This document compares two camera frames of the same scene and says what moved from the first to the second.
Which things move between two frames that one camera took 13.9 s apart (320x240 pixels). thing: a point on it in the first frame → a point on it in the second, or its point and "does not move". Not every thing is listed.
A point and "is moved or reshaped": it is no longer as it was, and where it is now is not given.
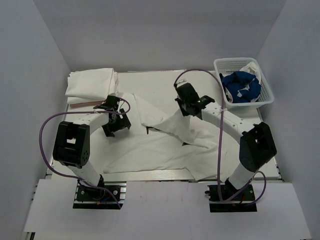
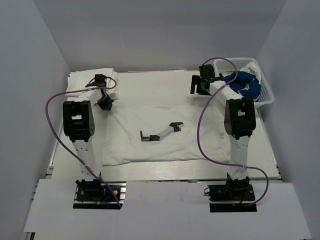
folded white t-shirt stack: (90, 86) does not move
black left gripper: (123, 122) → (106, 106)
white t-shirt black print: (173, 143) is moved or reshaped
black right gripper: (185, 112) → (197, 80)
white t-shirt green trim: (252, 68) does not move
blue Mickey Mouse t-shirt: (241, 87) does not move
